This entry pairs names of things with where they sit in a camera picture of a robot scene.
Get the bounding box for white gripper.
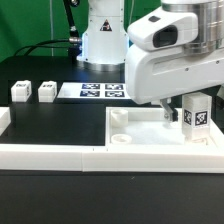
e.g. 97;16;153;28
125;7;224;122

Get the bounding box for white square tabletop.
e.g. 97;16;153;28
105;107;219;146

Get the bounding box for white marker sheet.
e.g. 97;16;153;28
57;82;129;99

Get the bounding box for white U-shaped fence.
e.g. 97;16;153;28
0;106;224;174

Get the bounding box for black cables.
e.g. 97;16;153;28
13;37;83;57

